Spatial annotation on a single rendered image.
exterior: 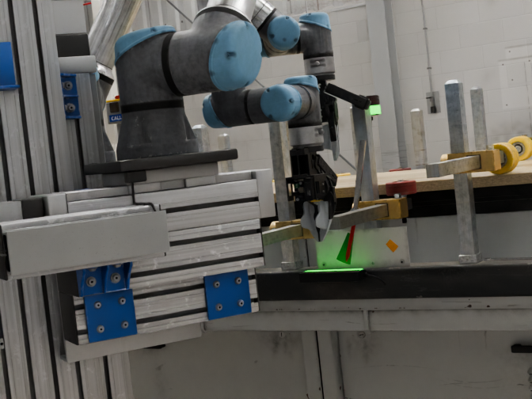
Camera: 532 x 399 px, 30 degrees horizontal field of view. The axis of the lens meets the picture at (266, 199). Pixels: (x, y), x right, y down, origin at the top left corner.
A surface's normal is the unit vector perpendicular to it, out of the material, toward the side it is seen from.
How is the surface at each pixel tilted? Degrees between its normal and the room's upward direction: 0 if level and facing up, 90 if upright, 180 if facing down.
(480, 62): 90
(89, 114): 90
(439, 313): 90
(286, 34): 90
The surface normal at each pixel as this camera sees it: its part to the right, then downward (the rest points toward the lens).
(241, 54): 0.88, 0.03
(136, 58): -0.29, 0.00
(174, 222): 0.44, 0.00
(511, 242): -0.50, 0.10
